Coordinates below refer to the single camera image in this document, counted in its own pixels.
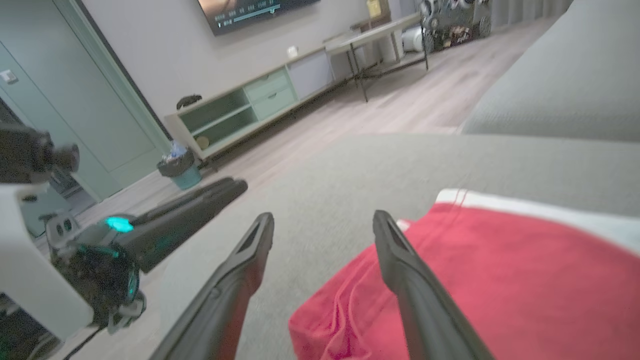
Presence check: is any white rounded appliance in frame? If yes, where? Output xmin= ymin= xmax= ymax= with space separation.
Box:
xmin=402 ymin=25 xmax=426 ymax=53

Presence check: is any teal trash bin with bag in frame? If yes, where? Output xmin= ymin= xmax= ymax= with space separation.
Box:
xmin=157 ymin=141 xmax=203 ymax=191

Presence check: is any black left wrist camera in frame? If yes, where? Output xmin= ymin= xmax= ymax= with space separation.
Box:
xmin=0 ymin=125 xmax=81 ymax=184

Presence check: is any grey pleated curtain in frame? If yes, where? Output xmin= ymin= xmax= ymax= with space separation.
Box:
xmin=491 ymin=0 xmax=575 ymax=30

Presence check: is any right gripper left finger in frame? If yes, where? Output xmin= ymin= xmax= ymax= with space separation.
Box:
xmin=150 ymin=212 xmax=275 ymax=360

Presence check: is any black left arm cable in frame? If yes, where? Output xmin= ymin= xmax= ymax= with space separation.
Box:
xmin=62 ymin=325 xmax=101 ymax=360

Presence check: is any grey sofa seat cushion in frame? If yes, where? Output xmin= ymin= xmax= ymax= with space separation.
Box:
xmin=460 ymin=0 xmax=640 ymax=143

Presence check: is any wall television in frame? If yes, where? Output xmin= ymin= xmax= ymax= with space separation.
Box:
xmin=197 ymin=0 xmax=321 ymax=37

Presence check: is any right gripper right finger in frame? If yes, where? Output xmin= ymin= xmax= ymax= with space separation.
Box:
xmin=372 ymin=210 xmax=496 ymax=360

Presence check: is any wooden side table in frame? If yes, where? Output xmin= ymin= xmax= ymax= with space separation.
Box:
xmin=350 ymin=15 xmax=393 ymax=33

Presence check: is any grey sofa chaise cushion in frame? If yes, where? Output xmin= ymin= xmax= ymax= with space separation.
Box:
xmin=65 ymin=132 xmax=640 ymax=360

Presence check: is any low television cabinet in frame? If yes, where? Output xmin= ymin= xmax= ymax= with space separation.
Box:
xmin=164 ymin=47 xmax=337 ymax=163

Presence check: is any red white-trimmed garment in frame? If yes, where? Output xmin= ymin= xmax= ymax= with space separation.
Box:
xmin=288 ymin=188 xmax=640 ymax=360

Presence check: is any grey table with black legs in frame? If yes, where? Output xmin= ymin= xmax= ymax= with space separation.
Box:
xmin=324 ymin=12 xmax=431 ymax=103

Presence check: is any teal door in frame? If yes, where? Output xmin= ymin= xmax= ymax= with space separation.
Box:
xmin=0 ymin=0 xmax=173 ymax=203

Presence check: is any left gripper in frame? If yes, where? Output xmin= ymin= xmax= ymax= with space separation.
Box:
xmin=0 ymin=181 xmax=248 ymax=341

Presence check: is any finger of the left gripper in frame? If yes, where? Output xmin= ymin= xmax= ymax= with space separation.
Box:
xmin=132 ymin=178 xmax=235 ymax=226

